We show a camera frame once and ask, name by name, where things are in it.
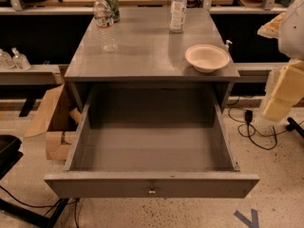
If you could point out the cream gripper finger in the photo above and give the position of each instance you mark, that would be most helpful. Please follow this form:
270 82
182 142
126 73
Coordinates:
288 91
271 29

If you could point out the clear plastic water bottle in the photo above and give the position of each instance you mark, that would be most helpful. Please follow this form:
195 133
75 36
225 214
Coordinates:
103 17

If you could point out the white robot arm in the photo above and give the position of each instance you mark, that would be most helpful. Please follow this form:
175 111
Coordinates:
288 29

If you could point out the small pump dispenser bottle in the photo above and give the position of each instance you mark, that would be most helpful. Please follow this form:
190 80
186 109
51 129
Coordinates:
228 45

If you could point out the tall labelled water bottle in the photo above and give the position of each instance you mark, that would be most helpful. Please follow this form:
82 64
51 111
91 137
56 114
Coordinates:
177 15

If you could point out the grey open top drawer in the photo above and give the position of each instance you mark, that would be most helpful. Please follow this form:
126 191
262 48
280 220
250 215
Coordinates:
131 137

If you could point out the metal drawer knob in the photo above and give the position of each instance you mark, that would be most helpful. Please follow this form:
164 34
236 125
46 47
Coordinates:
151 191

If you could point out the right clear sanitizer bottle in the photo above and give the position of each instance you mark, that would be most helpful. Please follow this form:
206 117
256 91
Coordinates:
20 60

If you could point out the clear sanitizer bottle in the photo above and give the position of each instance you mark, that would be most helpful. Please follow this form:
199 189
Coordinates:
20 60
6 60

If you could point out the left clear sanitizer bottle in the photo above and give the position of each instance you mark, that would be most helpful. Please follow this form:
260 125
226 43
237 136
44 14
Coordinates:
6 60

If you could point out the white paper bowl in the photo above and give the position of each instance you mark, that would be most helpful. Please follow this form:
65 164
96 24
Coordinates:
207 58

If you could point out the grey cabinet body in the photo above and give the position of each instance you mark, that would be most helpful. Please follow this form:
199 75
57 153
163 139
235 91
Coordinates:
147 50

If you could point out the green soda can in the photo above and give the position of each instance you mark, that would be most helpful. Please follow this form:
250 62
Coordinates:
114 4

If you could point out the brown cardboard box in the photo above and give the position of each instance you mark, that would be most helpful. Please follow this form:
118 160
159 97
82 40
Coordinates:
57 117

